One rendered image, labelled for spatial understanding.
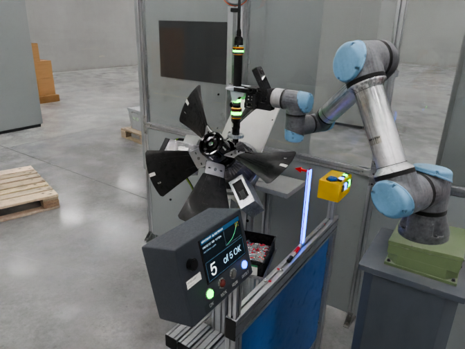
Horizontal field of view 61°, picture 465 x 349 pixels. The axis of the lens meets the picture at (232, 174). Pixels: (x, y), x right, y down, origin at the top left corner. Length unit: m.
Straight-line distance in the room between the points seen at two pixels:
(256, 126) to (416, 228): 0.99
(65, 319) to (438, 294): 2.12
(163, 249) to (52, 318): 1.96
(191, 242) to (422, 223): 0.75
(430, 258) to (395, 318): 0.23
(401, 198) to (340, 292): 1.52
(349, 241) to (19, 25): 6.03
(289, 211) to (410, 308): 1.29
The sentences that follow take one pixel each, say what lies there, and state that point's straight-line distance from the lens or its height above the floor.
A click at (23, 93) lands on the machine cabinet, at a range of 7.25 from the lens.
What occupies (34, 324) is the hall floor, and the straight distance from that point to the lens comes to 2.79.
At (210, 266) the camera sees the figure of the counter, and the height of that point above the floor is 1.17.
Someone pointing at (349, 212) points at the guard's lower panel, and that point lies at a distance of 2.37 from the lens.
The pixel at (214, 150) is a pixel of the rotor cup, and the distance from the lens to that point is 1.70.
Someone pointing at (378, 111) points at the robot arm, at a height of 1.48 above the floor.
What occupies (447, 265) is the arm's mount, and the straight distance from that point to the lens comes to 1.36.
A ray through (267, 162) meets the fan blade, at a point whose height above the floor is 1.19.
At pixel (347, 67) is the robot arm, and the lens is 1.24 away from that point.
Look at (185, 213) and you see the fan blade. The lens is 1.65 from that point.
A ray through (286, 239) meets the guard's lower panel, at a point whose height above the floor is 0.42.
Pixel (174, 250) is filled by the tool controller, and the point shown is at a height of 1.25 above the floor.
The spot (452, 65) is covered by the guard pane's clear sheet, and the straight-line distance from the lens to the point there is 2.10.
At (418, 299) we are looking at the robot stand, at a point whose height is 0.94.
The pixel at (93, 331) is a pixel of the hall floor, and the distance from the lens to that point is 2.63.
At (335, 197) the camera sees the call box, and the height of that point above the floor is 1.01.
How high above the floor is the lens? 1.71
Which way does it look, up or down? 21 degrees down
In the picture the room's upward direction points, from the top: 2 degrees clockwise
